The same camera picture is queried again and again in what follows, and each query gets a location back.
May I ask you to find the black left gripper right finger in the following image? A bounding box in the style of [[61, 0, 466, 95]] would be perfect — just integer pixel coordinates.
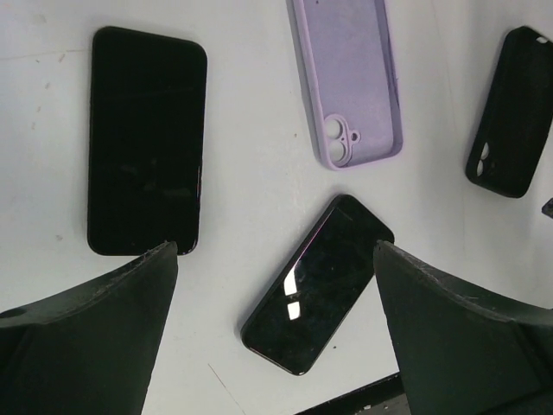
[[374, 241, 552, 414]]

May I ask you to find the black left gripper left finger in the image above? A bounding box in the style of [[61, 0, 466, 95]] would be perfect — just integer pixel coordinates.
[[1, 242, 178, 414]]

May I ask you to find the black smartphone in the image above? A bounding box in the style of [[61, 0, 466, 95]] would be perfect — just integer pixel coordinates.
[[240, 195, 395, 376], [87, 27, 207, 256]]

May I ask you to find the lilac silicone phone case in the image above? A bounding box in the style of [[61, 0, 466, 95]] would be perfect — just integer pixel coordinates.
[[292, 1, 404, 170]]

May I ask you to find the black phone case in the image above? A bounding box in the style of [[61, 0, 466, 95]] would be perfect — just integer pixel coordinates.
[[465, 26, 552, 198]]

